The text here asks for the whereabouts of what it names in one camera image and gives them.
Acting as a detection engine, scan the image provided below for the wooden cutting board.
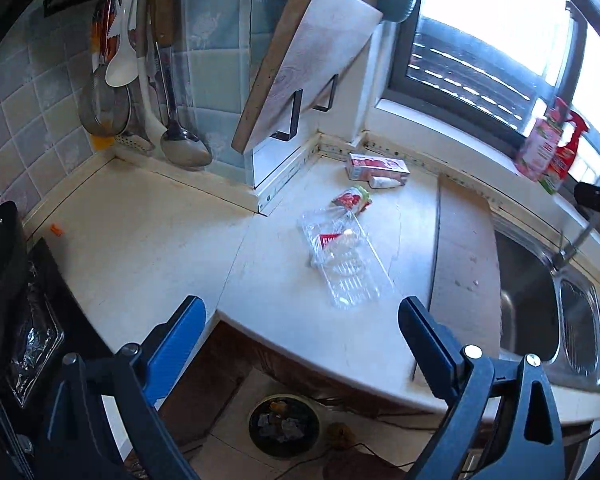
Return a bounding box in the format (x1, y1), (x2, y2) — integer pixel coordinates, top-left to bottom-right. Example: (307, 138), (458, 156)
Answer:
(231, 0), (385, 153)

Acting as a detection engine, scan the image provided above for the clear plastic tray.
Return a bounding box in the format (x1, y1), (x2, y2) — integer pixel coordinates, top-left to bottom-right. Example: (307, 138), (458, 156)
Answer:
(300, 205), (396, 310)

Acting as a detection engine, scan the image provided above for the red spray bottle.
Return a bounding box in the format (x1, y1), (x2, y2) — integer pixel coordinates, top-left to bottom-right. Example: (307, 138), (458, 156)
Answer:
(540, 110), (592, 195)

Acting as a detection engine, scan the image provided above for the red green pouch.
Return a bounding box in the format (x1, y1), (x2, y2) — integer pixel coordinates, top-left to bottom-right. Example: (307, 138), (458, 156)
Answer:
(330, 186), (373, 216)

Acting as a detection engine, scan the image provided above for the aluminium foil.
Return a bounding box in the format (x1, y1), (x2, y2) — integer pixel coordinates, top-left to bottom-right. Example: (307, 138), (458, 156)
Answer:
(7, 285), (63, 406)

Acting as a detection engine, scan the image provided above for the steel strainer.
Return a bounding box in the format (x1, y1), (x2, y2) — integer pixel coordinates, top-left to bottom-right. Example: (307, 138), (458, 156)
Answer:
(77, 60), (133, 137)

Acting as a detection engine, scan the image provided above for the slotted steel spatula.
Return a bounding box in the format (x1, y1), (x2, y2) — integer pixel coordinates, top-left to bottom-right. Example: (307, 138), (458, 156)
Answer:
(112, 0), (157, 153)

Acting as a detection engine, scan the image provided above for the strawberry print drink carton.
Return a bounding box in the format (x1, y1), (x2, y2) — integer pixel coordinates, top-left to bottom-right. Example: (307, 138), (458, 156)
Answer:
(347, 152), (411, 186)

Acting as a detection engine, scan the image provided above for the brown cardboard sheet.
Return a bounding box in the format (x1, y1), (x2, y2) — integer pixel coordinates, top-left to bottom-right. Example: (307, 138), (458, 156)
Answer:
(412, 174), (503, 381)

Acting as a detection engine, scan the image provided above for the black cooktop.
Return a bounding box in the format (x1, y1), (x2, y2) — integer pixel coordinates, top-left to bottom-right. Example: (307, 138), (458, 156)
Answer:
(0, 237), (111, 441)

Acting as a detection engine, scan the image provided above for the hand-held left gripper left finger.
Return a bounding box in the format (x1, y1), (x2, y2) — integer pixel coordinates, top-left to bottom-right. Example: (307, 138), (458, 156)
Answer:
(34, 296), (208, 480)

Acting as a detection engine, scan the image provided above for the black wok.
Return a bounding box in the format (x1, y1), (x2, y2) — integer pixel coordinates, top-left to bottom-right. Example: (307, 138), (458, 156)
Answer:
(0, 195), (31, 361)

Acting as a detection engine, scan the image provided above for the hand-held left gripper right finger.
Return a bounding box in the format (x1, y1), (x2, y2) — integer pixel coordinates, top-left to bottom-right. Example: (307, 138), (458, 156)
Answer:
(397, 296), (566, 480)

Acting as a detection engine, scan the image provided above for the black floor cable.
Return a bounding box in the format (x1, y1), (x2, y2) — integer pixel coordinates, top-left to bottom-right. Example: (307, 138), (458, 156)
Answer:
(280, 410), (456, 480)

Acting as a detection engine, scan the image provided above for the white rice spoon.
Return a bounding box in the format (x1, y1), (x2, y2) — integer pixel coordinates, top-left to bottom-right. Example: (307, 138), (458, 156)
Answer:
(105, 0), (140, 87)

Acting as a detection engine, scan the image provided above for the black round trash bin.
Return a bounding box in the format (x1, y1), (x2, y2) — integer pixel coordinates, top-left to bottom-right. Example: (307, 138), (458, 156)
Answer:
(248, 394), (321, 458)

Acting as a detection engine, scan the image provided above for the steel ladle wooden handle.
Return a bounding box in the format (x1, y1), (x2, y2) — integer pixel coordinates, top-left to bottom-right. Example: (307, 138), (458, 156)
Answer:
(147, 0), (213, 168)

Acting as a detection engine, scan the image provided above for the pink detergent bottle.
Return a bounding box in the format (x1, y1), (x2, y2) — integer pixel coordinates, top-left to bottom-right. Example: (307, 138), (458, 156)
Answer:
(515, 97), (568, 181)

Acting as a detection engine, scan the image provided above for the black cutting board bracket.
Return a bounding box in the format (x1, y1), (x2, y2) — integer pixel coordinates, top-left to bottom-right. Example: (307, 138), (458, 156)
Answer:
(270, 89), (303, 141)
(312, 74), (338, 112)

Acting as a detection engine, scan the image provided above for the orange handled utensil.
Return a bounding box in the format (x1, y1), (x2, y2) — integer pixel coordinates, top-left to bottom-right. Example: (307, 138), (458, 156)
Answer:
(90, 0), (118, 68)

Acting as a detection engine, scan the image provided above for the steel faucet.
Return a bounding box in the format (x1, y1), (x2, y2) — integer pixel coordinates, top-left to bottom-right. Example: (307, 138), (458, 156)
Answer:
(552, 215), (598, 271)

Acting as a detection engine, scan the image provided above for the steel sink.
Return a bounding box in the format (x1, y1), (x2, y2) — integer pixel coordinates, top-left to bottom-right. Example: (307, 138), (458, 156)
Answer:
(492, 220), (600, 393)

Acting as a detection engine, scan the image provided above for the window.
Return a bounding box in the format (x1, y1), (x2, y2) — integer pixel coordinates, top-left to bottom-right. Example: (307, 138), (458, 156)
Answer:
(395, 0), (600, 181)

